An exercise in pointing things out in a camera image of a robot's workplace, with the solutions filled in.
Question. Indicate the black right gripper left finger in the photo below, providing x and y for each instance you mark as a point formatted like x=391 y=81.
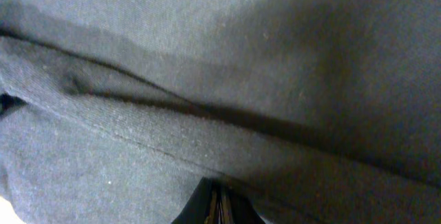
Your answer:
x=196 y=210

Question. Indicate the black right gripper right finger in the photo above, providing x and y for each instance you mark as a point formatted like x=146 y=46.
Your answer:
x=236 y=209

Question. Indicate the black t-shirt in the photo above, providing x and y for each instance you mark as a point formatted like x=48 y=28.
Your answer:
x=320 y=111

